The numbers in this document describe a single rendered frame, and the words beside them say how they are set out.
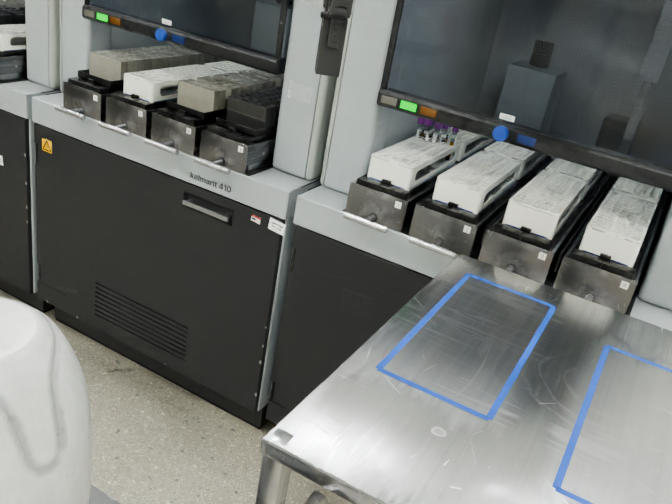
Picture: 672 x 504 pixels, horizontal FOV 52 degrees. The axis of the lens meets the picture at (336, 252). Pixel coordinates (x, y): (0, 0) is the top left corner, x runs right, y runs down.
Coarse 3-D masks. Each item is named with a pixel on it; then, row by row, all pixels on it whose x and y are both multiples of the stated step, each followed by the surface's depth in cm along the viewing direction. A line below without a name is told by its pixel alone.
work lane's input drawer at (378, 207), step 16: (352, 192) 145; (368, 192) 143; (384, 192) 142; (400, 192) 141; (416, 192) 146; (352, 208) 146; (368, 208) 144; (384, 208) 142; (400, 208) 141; (368, 224) 140; (384, 224) 144; (400, 224) 142
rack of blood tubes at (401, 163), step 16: (400, 144) 155; (416, 144) 158; (432, 144) 160; (384, 160) 143; (400, 160) 144; (416, 160) 146; (432, 160) 150; (368, 176) 146; (384, 176) 144; (400, 176) 142; (416, 176) 155; (432, 176) 154
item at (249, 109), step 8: (232, 96) 163; (232, 104) 162; (240, 104) 161; (248, 104) 160; (256, 104) 160; (232, 112) 163; (240, 112) 162; (248, 112) 161; (256, 112) 160; (264, 112) 159; (232, 120) 164; (240, 120) 163; (248, 120) 162; (256, 120) 161; (264, 120) 159; (256, 128) 161
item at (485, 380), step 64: (448, 320) 95; (512, 320) 98; (576, 320) 102; (640, 320) 105; (320, 384) 77; (384, 384) 79; (448, 384) 81; (512, 384) 84; (576, 384) 86; (640, 384) 89; (320, 448) 68; (384, 448) 69; (448, 448) 71; (512, 448) 73; (576, 448) 75; (640, 448) 77
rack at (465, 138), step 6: (450, 132) 174; (462, 132) 176; (468, 132) 177; (462, 138) 171; (468, 138) 171; (474, 138) 174; (480, 138) 188; (486, 138) 189; (462, 144) 167; (468, 144) 186; (474, 144) 187; (480, 144) 182; (486, 144) 187; (462, 150) 168; (468, 150) 182; (474, 150) 178; (462, 156) 170
